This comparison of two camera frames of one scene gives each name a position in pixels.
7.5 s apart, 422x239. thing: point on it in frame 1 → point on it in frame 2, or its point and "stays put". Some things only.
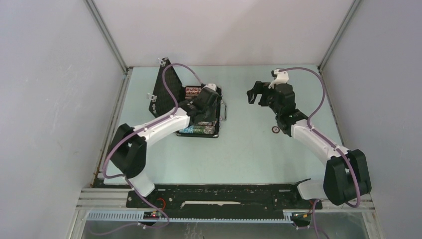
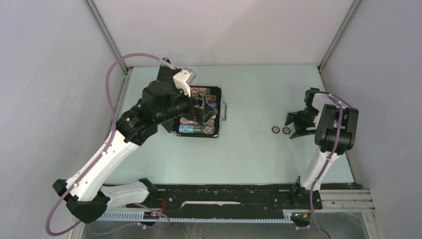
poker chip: x=275 y=129 stays put
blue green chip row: x=198 y=130 stays put
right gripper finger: x=257 y=89 → x=290 y=119
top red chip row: x=193 y=90 stays put
